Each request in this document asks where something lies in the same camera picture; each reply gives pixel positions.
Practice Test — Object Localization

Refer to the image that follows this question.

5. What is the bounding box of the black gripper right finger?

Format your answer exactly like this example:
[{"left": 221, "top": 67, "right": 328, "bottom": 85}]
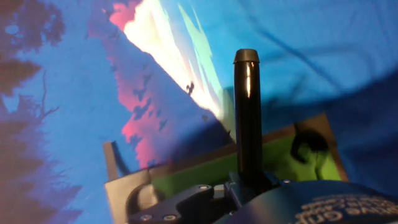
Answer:
[{"left": 224, "top": 172, "right": 280, "bottom": 209}]

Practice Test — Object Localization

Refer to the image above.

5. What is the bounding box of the blue and black printed cloth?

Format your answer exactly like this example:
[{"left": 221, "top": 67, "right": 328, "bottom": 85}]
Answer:
[{"left": 0, "top": 0, "right": 398, "bottom": 200}]

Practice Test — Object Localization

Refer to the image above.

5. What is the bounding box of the miniature green pool table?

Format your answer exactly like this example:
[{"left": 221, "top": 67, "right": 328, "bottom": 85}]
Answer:
[{"left": 103, "top": 112, "right": 349, "bottom": 224}]

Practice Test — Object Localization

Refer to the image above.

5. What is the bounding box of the wooden cue with black handle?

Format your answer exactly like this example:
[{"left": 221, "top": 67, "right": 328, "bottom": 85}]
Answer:
[{"left": 233, "top": 49, "right": 265, "bottom": 194}]

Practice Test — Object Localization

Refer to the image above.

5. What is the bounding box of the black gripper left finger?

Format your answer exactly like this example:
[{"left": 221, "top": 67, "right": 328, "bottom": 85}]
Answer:
[{"left": 128, "top": 184, "right": 234, "bottom": 224}]

